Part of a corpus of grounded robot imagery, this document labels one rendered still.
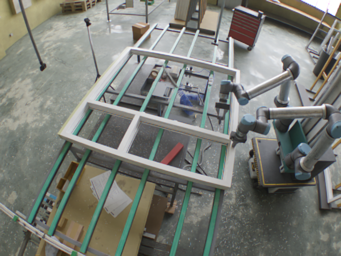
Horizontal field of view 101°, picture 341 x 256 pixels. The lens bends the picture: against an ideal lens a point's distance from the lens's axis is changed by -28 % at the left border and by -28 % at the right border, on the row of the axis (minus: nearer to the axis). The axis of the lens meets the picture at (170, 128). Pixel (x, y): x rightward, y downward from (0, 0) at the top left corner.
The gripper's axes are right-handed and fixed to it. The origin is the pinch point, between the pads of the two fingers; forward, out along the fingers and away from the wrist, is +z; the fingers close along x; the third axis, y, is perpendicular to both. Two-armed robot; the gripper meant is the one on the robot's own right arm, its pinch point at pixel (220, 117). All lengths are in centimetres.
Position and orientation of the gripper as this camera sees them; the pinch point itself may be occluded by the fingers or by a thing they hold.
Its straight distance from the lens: 176.4
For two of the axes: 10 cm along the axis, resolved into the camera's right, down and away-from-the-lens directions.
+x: 9.6, 1.7, -2.3
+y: -2.7, 2.3, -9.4
